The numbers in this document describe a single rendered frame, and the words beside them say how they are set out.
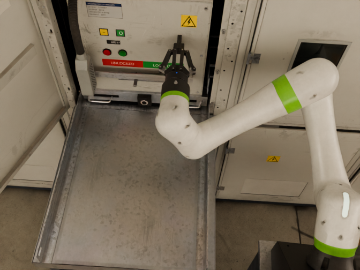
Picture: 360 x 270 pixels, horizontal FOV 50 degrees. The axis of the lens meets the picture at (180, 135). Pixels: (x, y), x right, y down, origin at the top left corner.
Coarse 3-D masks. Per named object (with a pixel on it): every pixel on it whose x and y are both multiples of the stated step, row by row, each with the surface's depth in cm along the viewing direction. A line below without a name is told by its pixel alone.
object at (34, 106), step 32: (0, 0) 110; (32, 0) 123; (0, 32) 119; (32, 32) 132; (0, 64) 124; (32, 64) 139; (0, 96) 129; (32, 96) 145; (64, 96) 161; (0, 128) 135; (32, 128) 153; (0, 160) 141; (0, 192) 144
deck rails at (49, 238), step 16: (80, 112) 166; (208, 112) 160; (80, 128) 161; (64, 160) 147; (208, 160) 146; (64, 176) 148; (208, 176) 142; (64, 192) 144; (48, 208) 133; (64, 208) 140; (48, 224) 133; (48, 240) 133; (48, 256) 130
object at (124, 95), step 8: (96, 88) 164; (96, 96) 167; (104, 96) 167; (120, 96) 166; (128, 96) 166; (136, 96) 165; (152, 96) 165; (160, 96) 164; (192, 96) 163; (200, 96) 163; (192, 104) 168
